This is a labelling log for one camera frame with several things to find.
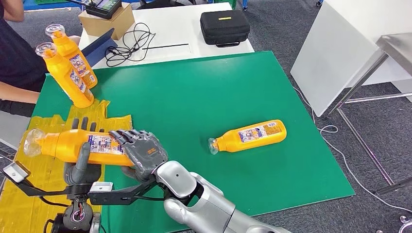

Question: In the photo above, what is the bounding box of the black remote controller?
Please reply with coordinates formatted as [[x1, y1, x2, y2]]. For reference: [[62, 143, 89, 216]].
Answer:
[[64, 0, 123, 20]]

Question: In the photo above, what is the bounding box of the yellow tape sheet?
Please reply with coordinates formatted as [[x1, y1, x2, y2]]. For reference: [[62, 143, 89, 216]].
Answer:
[[0, 99, 133, 233]]

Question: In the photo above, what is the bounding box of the green table board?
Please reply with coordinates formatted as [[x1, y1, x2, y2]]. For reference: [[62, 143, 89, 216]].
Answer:
[[30, 50, 356, 233]]

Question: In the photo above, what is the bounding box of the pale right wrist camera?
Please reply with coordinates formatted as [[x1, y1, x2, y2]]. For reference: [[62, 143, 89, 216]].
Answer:
[[88, 182, 114, 194]]

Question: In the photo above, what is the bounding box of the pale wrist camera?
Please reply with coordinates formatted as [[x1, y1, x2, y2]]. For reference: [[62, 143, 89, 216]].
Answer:
[[2, 162, 31, 184], [88, 182, 114, 194]]

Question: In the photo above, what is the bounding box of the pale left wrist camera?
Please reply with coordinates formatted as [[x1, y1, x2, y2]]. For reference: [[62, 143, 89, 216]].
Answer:
[[2, 162, 31, 184]]

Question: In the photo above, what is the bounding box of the black left camera bracket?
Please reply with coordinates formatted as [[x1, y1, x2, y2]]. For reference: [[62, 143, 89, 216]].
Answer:
[[1, 173, 94, 199]]

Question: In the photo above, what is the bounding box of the black camera bracket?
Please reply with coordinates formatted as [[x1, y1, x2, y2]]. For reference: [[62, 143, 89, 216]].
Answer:
[[87, 175, 162, 206], [1, 173, 94, 199]]

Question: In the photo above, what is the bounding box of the white floor cable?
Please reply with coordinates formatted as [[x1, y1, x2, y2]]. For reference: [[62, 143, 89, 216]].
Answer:
[[292, 86, 412, 213]]

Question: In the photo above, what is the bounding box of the blue tablet case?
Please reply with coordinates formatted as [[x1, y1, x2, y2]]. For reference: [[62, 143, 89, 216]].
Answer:
[[80, 28, 118, 67]]

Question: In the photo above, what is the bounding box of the white cabinet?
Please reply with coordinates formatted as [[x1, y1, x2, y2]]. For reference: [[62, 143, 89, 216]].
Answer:
[[290, 0, 412, 117]]

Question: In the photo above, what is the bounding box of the black right camera bracket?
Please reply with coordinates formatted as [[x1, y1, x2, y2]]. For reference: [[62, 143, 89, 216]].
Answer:
[[87, 175, 162, 206]]

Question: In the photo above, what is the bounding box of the orange plastic bottle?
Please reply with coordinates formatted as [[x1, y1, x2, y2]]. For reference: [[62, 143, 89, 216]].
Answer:
[[207, 119, 288, 156], [45, 24, 98, 90], [34, 42, 95, 109], [23, 128, 136, 167]]

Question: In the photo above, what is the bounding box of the chrome chair base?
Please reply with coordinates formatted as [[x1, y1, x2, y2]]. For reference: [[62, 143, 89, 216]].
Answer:
[[398, 215, 412, 233]]

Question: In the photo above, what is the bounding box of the steel frame table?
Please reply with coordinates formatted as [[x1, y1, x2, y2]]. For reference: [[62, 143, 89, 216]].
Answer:
[[323, 32, 412, 195]]

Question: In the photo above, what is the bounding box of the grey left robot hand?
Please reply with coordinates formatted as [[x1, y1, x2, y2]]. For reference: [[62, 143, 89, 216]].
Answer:
[[63, 116, 105, 186]]

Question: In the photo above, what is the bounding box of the person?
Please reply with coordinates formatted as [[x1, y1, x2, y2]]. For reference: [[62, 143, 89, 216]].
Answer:
[[0, 0, 81, 118]]

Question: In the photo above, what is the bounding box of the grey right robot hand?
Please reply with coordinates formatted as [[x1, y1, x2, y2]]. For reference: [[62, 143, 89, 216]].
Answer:
[[108, 129, 169, 183]]

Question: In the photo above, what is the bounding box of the grey side table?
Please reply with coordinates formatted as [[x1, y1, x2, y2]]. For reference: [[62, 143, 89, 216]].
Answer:
[[0, 111, 31, 152]]

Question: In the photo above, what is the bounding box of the cardboard box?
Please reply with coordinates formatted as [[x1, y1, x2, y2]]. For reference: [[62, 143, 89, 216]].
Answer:
[[78, 3, 135, 41]]

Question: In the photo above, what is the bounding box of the blue metal shelf rack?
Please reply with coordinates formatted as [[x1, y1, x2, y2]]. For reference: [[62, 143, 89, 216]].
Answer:
[[22, 0, 85, 12]]

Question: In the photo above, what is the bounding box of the white table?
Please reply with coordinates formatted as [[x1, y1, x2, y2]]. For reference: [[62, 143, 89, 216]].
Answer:
[[77, 2, 255, 70]]

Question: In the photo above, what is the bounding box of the black tangled cable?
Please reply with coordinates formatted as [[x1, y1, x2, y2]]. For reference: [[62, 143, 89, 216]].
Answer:
[[104, 22, 157, 68]]

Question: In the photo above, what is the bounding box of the black carrying case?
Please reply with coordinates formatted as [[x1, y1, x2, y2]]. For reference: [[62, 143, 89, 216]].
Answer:
[[199, 9, 251, 48]]

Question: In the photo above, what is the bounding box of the thin black rod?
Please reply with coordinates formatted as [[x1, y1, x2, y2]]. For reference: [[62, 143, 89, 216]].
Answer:
[[141, 43, 190, 51]]

